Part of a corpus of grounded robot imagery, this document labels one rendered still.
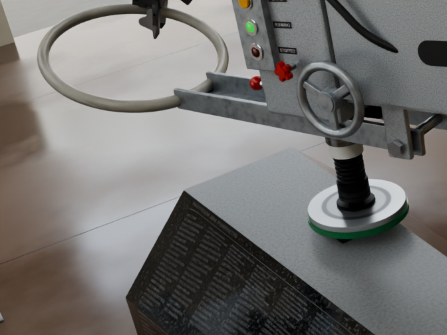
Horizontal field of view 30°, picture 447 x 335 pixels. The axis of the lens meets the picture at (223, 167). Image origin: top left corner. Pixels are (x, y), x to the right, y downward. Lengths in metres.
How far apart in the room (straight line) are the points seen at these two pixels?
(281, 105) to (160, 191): 2.56
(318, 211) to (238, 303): 0.27
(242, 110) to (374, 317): 0.56
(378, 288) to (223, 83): 0.68
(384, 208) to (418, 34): 0.49
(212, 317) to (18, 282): 1.98
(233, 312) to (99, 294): 1.68
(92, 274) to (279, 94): 2.12
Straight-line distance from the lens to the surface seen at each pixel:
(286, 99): 1.66
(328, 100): 1.50
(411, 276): 1.66
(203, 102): 1.93
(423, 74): 1.45
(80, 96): 2.01
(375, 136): 1.62
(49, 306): 3.54
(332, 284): 1.67
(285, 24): 1.59
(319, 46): 1.55
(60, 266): 3.80
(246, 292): 1.83
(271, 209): 1.99
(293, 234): 1.87
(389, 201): 1.81
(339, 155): 1.74
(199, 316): 1.95
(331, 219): 1.78
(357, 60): 1.52
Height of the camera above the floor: 1.73
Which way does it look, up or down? 24 degrees down
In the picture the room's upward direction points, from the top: 14 degrees counter-clockwise
